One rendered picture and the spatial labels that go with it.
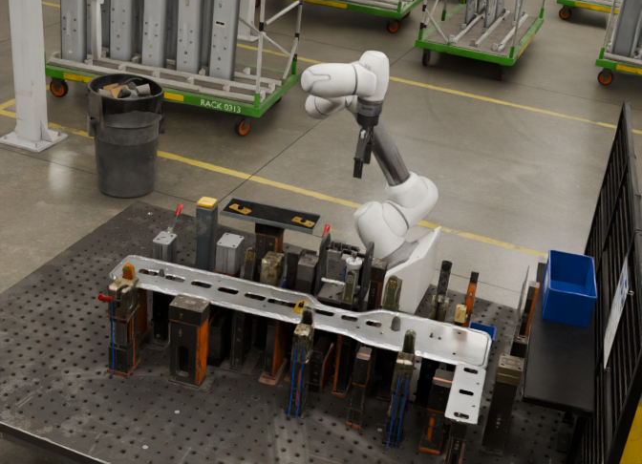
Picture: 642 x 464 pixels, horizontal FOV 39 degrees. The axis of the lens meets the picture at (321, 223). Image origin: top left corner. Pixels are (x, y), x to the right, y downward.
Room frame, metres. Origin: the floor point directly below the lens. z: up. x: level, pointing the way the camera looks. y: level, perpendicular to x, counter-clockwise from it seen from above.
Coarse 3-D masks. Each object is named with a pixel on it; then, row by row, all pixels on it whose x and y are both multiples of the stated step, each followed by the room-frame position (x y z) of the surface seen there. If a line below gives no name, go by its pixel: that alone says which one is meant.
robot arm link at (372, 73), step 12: (360, 60) 2.91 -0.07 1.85; (372, 60) 2.89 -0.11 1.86; (384, 60) 2.90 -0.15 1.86; (360, 72) 2.87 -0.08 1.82; (372, 72) 2.88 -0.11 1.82; (384, 72) 2.89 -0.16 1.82; (360, 84) 2.86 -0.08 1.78; (372, 84) 2.87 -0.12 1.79; (384, 84) 2.89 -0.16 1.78; (360, 96) 2.90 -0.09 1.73; (372, 96) 2.88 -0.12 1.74
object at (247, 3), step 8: (248, 0) 9.29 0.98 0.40; (240, 8) 9.32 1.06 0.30; (248, 8) 9.30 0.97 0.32; (248, 16) 9.31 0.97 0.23; (240, 24) 9.32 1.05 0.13; (240, 32) 9.32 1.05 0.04; (248, 32) 9.33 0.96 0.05; (256, 32) 9.34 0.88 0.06; (264, 32) 9.49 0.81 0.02; (248, 40) 9.18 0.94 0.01
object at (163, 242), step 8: (160, 232) 3.03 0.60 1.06; (160, 240) 2.97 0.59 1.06; (168, 240) 2.98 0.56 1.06; (176, 240) 3.02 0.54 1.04; (160, 248) 2.95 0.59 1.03; (168, 248) 2.95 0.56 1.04; (176, 248) 3.02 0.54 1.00; (160, 256) 2.95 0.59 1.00; (168, 256) 2.95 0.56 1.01; (176, 256) 3.02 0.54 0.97; (168, 296) 2.96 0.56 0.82; (168, 304) 2.96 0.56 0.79; (168, 312) 2.96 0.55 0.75; (152, 320) 2.96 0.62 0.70; (168, 320) 2.96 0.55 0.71
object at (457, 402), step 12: (456, 372) 2.41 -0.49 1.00; (468, 372) 2.42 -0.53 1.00; (480, 372) 2.43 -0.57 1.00; (456, 384) 2.35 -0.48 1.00; (468, 384) 2.36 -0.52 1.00; (480, 384) 2.36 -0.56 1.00; (456, 396) 2.29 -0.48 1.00; (468, 396) 2.29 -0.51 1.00; (480, 396) 2.30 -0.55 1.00; (456, 408) 2.23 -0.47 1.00; (468, 408) 2.24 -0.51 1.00; (468, 420) 2.18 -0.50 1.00
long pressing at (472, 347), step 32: (128, 256) 2.93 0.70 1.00; (160, 288) 2.73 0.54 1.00; (192, 288) 2.75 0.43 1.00; (256, 288) 2.80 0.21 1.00; (288, 320) 2.62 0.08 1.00; (320, 320) 2.63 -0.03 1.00; (384, 320) 2.68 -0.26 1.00; (416, 320) 2.70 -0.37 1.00; (416, 352) 2.51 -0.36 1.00; (448, 352) 2.52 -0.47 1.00; (480, 352) 2.54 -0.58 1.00
